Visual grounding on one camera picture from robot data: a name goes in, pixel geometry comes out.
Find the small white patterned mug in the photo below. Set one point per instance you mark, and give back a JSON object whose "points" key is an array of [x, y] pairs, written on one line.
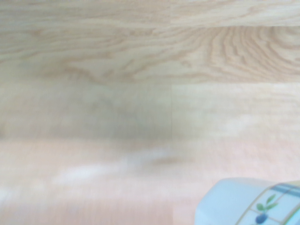
{"points": [[239, 204]]}

